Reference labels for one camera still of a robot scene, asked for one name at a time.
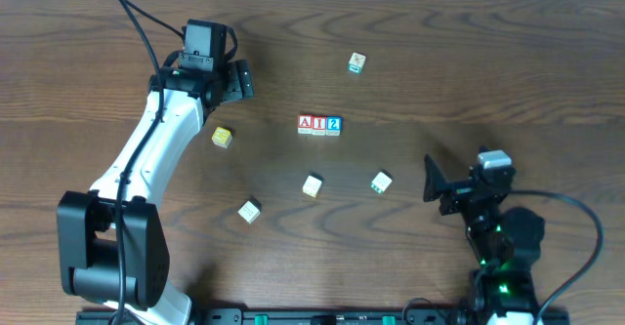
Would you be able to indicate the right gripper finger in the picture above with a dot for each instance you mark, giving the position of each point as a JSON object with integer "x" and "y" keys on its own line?
{"x": 483, "y": 149}
{"x": 435, "y": 183}

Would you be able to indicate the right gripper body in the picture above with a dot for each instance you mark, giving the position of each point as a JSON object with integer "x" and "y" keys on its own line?
{"x": 454, "y": 194}

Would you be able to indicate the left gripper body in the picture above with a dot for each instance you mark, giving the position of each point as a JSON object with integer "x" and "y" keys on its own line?
{"x": 242, "y": 79}

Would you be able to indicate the red letter A block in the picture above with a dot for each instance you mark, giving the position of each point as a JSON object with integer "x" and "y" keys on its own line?
{"x": 305, "y": 124}

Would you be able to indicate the red letter I block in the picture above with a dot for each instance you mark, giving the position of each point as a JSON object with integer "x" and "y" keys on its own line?
{"x": 319, "y": 125}

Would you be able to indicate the blue number 2 block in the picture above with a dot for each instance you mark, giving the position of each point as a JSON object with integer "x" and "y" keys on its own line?
{"x": 334, "y": 125}

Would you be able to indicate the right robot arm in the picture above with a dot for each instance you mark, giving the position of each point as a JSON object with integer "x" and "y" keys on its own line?
{"x": 506, "y": 244}

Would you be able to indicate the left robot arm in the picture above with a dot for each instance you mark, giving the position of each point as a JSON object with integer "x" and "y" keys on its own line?
{"x": 112, "y": 246}

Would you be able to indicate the cream block green edge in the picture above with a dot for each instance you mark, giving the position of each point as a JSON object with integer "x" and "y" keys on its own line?
{"x": 381, "y": 182}

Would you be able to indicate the yellow wooden block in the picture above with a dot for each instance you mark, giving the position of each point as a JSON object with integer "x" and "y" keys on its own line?
{"x": 222, "y": 137}

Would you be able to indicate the green picture block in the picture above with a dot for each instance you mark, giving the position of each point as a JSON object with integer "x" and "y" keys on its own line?
{"x": 356, "y": 63}

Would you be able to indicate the cream block yellow edge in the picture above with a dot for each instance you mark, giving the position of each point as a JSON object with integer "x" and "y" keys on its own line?
{"x": 312, "y": 186}

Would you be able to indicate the plain cream block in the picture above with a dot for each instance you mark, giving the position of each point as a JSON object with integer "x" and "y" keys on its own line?
{"x": 249, "y": 211}

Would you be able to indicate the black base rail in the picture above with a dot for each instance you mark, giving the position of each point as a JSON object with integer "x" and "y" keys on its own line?
{"x": 418, "y": 316}

